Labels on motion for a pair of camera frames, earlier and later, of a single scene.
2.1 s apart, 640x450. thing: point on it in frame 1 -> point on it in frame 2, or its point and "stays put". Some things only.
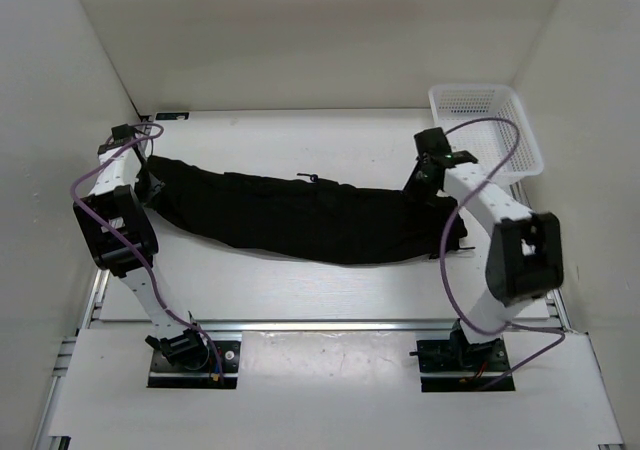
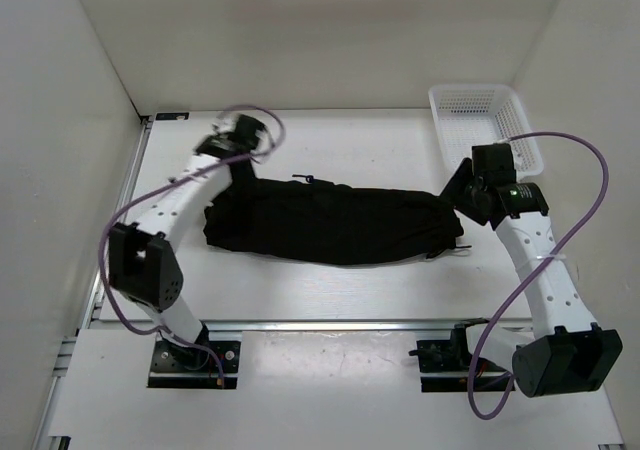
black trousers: [302, 218] stays put
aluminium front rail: [530, 326] stays put
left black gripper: [147, 197] -> [248, 181]
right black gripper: [413, 190] -> [454, 190]
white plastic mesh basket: [490, 142] stays put
